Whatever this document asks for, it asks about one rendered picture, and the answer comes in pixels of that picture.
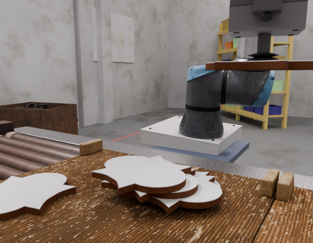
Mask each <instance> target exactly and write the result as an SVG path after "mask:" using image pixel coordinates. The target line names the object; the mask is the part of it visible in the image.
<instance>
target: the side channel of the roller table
mask: <svg viewBox="0 0 313 243"><path fill-rule="evenodd" d="M6 132H14V125H13V122H11V121H0V135H3V134H4V133H6Z"/></svg>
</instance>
